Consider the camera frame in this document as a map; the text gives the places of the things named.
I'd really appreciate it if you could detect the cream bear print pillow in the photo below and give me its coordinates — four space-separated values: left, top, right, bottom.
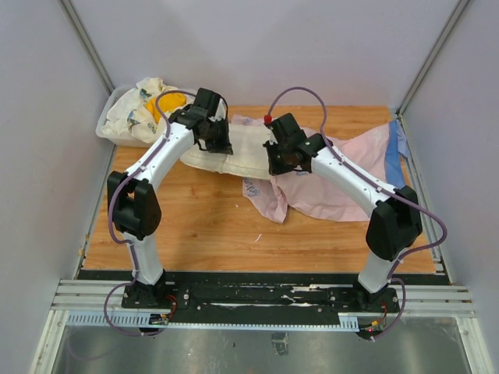
180 116 271 180

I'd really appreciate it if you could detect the blue pink snowflake pillowcase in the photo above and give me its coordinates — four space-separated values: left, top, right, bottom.
242 121 409 224

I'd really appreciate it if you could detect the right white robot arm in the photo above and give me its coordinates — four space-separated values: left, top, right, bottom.
264 113 423 312

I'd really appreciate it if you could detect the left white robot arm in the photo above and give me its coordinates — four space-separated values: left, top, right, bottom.
107 88 233 309

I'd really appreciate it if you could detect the orange cloth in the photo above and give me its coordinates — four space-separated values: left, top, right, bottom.
144 93 186 123

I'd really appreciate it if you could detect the cream patterned crumpled cloth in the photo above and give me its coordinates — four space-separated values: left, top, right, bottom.
101 76 196 143

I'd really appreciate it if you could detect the clear plastic bin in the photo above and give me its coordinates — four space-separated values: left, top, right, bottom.
95 85 200 148

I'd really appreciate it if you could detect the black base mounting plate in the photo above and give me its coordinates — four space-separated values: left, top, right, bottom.
122 272 400 326

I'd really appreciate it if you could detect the grey slotted cable duct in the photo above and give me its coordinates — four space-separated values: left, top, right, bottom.
66 311 360 332

